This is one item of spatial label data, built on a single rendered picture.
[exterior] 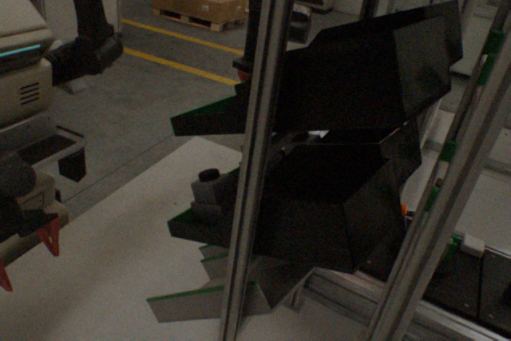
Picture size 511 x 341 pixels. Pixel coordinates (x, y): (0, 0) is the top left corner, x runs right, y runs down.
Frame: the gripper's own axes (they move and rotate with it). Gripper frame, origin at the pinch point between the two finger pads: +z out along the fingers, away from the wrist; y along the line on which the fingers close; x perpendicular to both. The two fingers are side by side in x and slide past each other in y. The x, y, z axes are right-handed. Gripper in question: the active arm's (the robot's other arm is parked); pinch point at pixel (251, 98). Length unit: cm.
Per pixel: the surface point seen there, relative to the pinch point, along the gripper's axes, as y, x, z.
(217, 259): -30.7, -12.6, 17.7
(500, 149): 109, -64, 37
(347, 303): -11.4, -34.5, 32.9
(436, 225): -48, -41, -17
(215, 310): -45, -21, 11
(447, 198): -48, -41, -20
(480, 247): 14, -56, 24
